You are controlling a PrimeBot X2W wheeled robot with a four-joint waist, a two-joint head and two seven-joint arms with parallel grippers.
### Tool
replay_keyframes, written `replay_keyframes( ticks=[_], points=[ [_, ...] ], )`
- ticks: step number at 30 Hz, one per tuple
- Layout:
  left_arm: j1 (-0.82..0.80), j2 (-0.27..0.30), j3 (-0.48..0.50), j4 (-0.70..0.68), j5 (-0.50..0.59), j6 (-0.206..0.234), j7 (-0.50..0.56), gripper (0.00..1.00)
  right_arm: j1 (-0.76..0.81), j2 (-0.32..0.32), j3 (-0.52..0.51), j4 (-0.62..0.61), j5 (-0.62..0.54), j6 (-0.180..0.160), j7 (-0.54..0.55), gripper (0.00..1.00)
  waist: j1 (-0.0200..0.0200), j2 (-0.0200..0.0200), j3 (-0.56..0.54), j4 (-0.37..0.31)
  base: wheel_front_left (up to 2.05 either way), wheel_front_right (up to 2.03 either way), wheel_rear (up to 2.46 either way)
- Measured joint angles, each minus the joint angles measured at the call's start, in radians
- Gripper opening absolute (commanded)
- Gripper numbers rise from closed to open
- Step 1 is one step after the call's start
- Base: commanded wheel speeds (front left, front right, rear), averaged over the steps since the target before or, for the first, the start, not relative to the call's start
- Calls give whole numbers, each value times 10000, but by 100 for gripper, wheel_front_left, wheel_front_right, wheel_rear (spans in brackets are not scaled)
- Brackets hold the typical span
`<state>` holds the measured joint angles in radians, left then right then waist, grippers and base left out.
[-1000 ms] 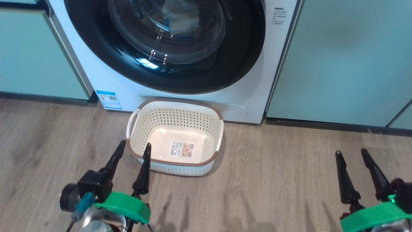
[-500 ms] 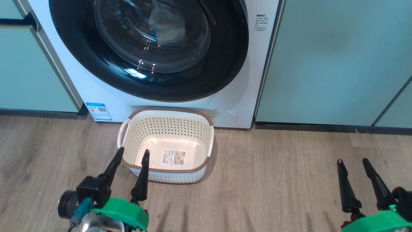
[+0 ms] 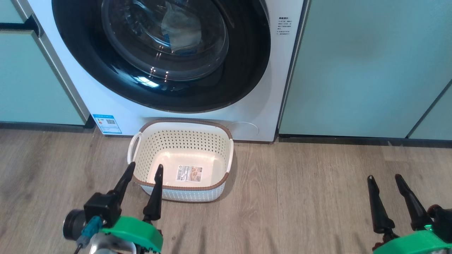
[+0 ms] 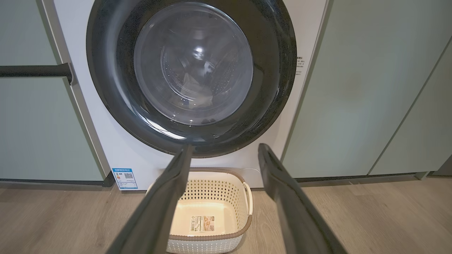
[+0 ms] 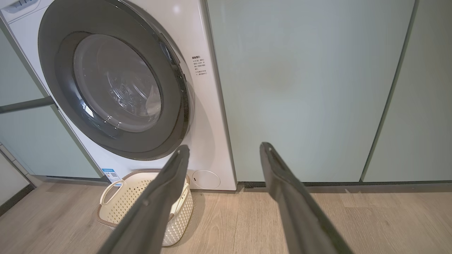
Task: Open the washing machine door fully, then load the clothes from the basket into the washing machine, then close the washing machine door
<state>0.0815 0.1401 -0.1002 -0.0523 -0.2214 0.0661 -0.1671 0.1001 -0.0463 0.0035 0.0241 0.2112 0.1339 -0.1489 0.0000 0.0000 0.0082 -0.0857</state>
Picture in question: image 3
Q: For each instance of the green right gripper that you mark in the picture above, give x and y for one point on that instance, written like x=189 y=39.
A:
x=416 y=245

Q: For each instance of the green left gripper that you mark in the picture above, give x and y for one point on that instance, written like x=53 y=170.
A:
x=137 y=231

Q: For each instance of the washing machine glass door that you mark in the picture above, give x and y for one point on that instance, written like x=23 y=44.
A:
x=77 y=42

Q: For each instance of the white front-load washing machine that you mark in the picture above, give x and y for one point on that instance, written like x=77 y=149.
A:
x=275 y=70

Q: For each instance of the white basket product label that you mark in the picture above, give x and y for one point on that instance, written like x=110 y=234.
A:
x=189 y=173

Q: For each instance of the cream perforated laundry basket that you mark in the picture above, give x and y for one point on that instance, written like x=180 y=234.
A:
x=183 y=141

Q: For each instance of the blue energy label sticker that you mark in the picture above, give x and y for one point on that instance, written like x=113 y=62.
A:
x=107 y=124

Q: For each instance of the mint green cabinet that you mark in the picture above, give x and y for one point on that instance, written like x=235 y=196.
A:
x=436 y=121
x=31 y=81
x=353 y=70

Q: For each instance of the white round filter cover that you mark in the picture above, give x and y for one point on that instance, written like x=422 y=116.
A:
x=243 y=131

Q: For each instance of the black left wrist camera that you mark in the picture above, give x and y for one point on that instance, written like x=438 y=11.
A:
x=102 y=210

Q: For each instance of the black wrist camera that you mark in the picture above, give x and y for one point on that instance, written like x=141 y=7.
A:
x=102 y=210
x=443 y=222

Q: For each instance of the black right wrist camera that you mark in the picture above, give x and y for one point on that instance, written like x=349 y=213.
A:
x=443 y=222

